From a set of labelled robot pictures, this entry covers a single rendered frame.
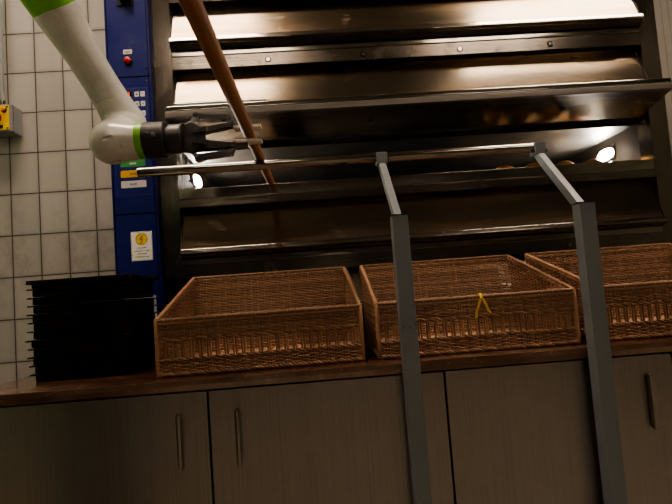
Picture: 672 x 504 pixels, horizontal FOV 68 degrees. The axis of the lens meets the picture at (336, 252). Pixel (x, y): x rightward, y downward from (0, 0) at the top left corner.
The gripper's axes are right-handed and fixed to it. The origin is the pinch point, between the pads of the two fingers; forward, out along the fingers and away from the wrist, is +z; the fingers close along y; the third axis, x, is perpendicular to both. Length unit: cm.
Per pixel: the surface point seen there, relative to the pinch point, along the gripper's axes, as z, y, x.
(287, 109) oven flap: 9.0, -20.8, -41.0
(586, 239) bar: 84, 33, 4
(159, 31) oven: -37, -59, -56
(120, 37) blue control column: -51, -56, -53
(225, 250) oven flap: -17, 25, -51
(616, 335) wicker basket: 95, 60, -6
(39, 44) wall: -81, -56, -56
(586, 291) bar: 83, 47, 3
